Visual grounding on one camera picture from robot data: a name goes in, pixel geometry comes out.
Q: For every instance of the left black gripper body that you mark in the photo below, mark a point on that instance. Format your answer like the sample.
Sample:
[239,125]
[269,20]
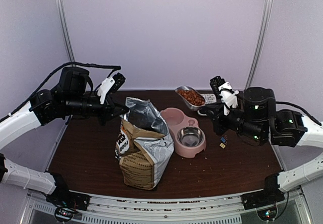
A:
[102,116]

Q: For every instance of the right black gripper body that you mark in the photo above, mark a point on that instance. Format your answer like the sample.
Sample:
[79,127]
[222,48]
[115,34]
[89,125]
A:
[220,128]

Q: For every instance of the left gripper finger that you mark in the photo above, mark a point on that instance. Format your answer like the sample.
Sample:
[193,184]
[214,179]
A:
[117,112]
[119,107]

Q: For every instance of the metal food scoop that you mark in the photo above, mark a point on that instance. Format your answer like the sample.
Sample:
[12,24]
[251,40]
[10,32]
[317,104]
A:
[192,107]

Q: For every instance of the pink double pet bowl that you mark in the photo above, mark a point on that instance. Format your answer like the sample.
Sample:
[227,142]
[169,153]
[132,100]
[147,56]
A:
[176,120]

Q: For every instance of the dog food bag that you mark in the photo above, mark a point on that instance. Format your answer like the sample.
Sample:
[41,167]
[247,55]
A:
[144,145]

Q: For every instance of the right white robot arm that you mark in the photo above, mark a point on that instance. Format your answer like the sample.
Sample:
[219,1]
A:
[253,114]

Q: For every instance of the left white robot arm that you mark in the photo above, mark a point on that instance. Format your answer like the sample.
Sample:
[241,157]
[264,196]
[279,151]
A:
[83,90]

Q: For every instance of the white patterned mug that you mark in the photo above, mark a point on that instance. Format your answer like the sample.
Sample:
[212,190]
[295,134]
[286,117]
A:
[209,98]

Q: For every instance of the brown dog kibble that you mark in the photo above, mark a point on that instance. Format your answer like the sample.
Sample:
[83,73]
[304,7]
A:
[192,96]

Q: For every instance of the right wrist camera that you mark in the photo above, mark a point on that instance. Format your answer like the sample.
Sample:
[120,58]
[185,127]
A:
[224,93]

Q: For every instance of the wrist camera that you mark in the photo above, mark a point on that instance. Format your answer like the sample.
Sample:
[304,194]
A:
[109,85]
[224,93]

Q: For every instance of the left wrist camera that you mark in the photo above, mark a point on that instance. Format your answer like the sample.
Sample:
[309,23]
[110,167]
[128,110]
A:
[109,85]

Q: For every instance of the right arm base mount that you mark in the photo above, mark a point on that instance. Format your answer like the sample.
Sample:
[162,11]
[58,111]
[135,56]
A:
[270,195]

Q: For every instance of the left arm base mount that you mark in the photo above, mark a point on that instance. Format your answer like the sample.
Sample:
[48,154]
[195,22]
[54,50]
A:
[68,204]

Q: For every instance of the right aluminium frame post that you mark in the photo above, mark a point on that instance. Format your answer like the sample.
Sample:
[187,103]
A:
[267,10]

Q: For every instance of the aluminium frame post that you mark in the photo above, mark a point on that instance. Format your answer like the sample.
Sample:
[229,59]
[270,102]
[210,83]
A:
[64,27]
[267,10]

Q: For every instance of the left aluminium frame post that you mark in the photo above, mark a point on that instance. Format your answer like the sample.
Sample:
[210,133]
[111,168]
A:
[64,27]

